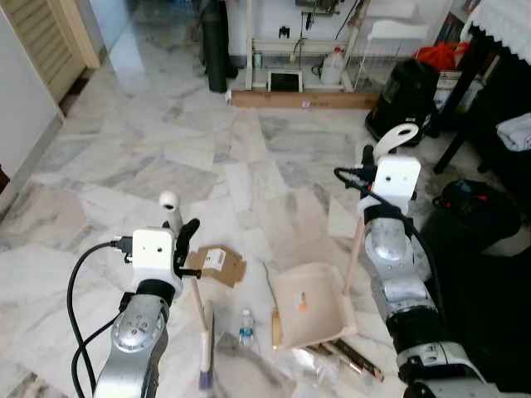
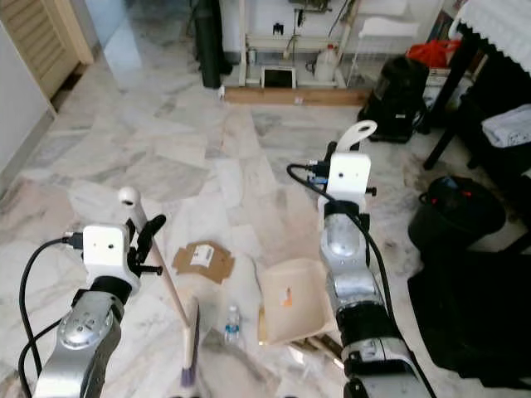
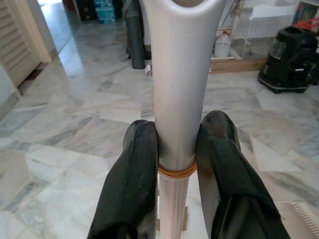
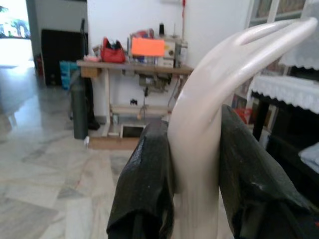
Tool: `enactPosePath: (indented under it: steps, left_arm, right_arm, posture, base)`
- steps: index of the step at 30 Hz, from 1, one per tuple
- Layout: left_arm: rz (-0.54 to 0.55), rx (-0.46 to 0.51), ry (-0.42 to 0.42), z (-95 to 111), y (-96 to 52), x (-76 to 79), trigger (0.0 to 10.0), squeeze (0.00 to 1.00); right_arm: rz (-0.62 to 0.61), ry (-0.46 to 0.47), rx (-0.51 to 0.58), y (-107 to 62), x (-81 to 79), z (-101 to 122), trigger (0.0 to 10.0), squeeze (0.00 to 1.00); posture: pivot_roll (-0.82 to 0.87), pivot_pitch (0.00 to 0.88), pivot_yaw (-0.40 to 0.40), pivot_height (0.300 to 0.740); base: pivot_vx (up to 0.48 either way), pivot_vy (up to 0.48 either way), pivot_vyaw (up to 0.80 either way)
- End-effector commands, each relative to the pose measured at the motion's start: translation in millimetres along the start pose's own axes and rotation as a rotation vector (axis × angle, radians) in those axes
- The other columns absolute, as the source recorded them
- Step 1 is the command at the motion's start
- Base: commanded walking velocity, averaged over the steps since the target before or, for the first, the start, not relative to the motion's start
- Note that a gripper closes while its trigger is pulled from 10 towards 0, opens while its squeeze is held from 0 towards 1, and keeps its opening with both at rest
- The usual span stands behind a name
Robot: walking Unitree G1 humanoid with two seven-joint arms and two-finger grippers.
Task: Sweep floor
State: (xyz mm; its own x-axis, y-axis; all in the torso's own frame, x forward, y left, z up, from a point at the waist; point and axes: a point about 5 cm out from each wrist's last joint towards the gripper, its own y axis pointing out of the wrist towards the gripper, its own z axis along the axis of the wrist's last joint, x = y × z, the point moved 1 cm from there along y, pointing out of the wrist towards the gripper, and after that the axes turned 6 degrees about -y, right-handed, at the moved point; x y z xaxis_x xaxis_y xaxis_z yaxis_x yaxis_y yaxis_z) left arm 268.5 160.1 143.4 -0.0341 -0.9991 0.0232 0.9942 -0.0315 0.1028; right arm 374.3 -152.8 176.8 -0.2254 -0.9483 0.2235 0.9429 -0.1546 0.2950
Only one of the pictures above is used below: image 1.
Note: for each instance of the small clear water bottle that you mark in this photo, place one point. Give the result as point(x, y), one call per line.
point(246, 330)

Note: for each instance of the wooden louvred door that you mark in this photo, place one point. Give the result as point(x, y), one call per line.
point(46, 37)

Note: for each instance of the long brown cardboard box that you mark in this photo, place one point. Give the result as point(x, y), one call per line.
point(299, 99)

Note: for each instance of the red plastic bag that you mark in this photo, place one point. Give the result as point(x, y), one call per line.
point(440, 56)

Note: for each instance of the brown cardboard piece with label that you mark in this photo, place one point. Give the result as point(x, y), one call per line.
point(228, 272)

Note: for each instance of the white plastic jug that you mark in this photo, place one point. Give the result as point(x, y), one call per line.
point(333, 70)

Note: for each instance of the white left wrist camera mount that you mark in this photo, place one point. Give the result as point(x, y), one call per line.
point(152, 253)

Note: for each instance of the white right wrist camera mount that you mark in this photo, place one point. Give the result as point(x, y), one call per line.
point(397, 178)

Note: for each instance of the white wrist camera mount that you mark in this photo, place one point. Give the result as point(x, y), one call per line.
point(397, 178)
point(152, 253)

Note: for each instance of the white lace tablecloth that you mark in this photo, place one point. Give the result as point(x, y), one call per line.
point(502, 25)

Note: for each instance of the black vacuum cleaner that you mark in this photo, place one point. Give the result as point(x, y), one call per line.
point(406, 99)

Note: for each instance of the black table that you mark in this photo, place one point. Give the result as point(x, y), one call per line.
point(473, 99)

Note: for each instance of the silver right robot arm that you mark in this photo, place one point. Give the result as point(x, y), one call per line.
point(390, 249)

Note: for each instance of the white metal rack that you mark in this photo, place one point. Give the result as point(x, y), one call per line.
point(282, 25)

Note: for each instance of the beige broom with purple bristles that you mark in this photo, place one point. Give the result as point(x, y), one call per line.
point(170, 203)

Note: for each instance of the large black bag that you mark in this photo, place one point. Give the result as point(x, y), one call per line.
point(481, 315)

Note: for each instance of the folded white cloth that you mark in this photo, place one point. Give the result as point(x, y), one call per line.
point(516, 133)

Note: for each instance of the brown stick-shaped litter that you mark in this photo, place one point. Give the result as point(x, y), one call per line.
point(353, 358)

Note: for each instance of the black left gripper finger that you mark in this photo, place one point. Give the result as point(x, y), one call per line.
point(189, 234)

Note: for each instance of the white framed tablet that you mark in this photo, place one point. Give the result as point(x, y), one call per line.
point(285, 81)

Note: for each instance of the black upright cylinder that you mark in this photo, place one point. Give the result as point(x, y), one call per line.
point(217, 46)

